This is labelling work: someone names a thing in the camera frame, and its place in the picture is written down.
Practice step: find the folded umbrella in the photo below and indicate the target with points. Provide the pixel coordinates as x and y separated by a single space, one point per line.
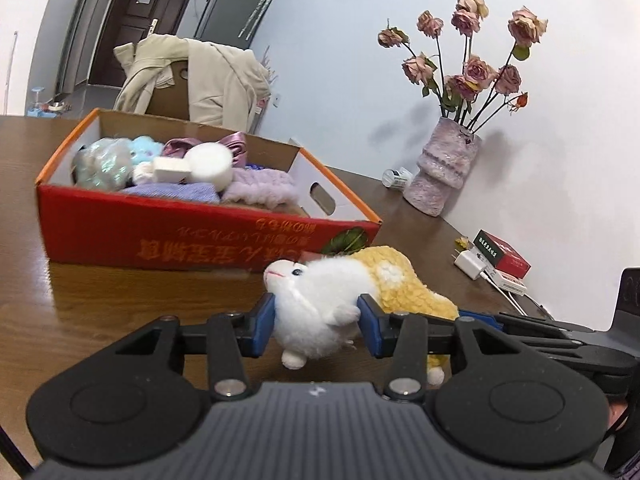
260 7

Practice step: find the small white bottle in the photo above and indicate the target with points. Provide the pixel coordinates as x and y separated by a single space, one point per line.
397 179

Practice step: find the beige jacket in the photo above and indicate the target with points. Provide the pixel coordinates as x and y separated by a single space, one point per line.
215 80

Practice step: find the bunch of dried roses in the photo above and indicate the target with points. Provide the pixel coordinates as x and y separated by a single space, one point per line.
470 75

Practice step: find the white and yellow plush rabbit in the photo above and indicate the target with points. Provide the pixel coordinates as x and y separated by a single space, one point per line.
320 305

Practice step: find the white charger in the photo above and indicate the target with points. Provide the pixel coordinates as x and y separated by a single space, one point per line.
472 264

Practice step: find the white rectangular sponge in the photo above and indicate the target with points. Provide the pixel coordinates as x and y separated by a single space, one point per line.
172 170

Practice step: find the brown chair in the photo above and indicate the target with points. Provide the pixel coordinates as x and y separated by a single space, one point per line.
170 92

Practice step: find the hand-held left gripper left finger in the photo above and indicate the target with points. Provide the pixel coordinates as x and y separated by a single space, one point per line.
262 327

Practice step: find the red and orange cardboard box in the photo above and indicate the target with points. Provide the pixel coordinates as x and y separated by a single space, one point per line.
150 230

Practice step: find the blue pet feeder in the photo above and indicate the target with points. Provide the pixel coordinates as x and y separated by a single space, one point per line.
47 107

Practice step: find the light purple fluffy cloth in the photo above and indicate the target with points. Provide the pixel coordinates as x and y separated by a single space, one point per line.
265 185

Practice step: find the iridescent green plush ball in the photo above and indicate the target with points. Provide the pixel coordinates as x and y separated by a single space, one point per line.
102 162

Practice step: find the purple knitted towel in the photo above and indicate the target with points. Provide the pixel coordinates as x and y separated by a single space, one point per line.
170 194

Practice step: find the pink ribbed vase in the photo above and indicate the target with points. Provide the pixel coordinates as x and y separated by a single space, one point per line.
442 170

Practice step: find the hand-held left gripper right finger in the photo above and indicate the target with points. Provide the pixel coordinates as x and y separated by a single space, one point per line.
367 327

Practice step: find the dark brown door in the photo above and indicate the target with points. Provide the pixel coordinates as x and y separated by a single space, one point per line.
135 25

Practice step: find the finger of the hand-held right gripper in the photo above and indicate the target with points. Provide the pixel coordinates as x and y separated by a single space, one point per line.
550 332

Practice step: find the white round sponge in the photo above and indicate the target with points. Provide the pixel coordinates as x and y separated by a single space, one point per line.
212 165

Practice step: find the white power strip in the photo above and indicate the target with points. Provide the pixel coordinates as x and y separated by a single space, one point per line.
510 282

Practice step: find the light blue plush toy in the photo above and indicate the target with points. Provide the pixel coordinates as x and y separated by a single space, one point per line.
147 149

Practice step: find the grey refrigerator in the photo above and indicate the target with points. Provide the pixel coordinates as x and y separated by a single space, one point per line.
225 10

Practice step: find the purple satin bow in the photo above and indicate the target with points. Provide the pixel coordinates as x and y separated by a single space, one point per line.
235 147

